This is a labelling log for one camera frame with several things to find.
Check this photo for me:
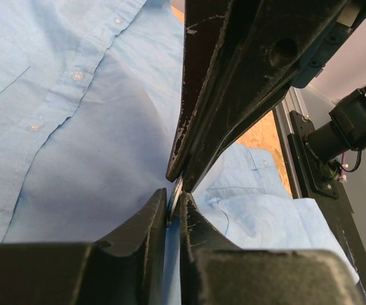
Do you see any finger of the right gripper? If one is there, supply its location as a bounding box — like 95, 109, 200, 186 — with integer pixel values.
181, 1, 346, 193
166, 1, 233, 182

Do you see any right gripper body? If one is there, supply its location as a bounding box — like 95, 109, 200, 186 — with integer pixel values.
292, 0, 366, 89

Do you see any aluminium frame rail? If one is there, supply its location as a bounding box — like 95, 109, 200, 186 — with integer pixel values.
273, 87, 308, 198

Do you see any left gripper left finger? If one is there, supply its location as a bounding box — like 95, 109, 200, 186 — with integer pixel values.
0, 189, 166, 304

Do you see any light blue shirt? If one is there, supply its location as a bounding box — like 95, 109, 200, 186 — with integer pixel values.
0, 1, 361, 304

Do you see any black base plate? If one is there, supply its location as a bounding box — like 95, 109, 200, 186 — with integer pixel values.
287, 111, 366, 303

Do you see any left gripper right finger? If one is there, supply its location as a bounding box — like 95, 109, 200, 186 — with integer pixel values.
180, 193, 363, 304

